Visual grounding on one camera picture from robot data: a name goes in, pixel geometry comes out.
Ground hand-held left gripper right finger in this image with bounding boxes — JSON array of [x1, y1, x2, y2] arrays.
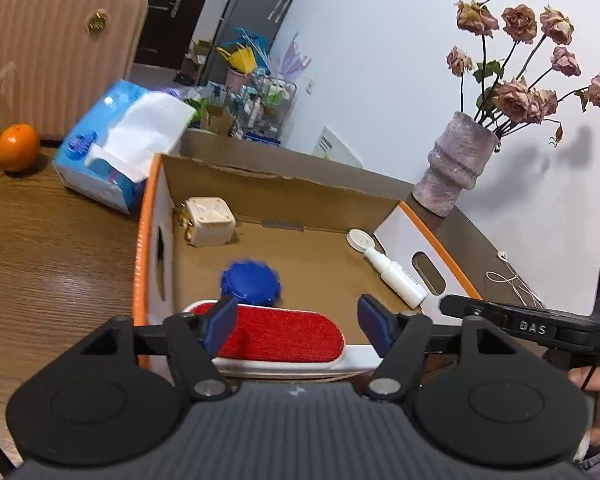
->
[[357, 294, 512, 403]]

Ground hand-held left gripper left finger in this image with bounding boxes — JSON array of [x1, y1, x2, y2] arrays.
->
[[77, 295, 239, 403]]

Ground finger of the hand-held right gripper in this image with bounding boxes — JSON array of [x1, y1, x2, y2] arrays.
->
[[439, 294, 503, 323]]

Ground blue ridged plastic lid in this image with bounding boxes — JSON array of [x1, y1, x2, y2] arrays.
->
[[220, 259, 281, 307]]

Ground small white dropper bottle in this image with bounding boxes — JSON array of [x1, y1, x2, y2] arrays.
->
[[364, 248, 428, 309]]

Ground red and white lint brush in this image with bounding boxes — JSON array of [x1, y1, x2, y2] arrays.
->
[[180, 299, 381, 380]]

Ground white round cap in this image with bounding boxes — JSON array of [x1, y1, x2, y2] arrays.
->
[[346, 228, 377, 252]]

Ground orange cardboard box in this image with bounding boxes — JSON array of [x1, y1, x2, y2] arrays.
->
[[132, 129, 483, 383]]

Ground pink textured vase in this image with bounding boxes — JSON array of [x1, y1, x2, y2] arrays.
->
[[412, 111, 501, 218]]

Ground white flat panel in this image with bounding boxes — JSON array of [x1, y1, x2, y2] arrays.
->
[[314, 126, 366, 168]]

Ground blue tissue pack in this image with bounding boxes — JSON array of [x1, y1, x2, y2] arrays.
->
[[53, 79, 197, 215]]

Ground dried pink roses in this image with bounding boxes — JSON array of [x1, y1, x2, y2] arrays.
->
[[446, 0, 600, 148]]

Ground pink flower pot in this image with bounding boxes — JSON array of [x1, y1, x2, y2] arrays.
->
[[225, 67, 253, 92]]

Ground small brown cardboard box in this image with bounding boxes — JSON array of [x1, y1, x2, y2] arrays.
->
[[182, 40, 213, 86]]

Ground yellow watering can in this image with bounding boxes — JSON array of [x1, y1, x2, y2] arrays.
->
[[216, 42, 257, 73]]

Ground orange fruit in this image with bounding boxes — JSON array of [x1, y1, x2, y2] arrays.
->
[[0, 123, 41, 173]]

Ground purple decorative plant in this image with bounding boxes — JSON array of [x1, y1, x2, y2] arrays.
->
[[277, 32, 312, 78]]

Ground dark brown door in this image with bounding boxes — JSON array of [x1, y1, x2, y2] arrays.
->
[[132, 0, 221, 68]]

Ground pink ribbed suitcase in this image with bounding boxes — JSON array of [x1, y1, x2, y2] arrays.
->
[[0, 0, 149, 141]]

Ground thin white cable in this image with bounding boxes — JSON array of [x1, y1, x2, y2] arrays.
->
[[485, 250, 548, 308]]

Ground wire rack with bottles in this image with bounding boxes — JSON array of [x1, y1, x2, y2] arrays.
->
[[240, 75, 298, 141]]

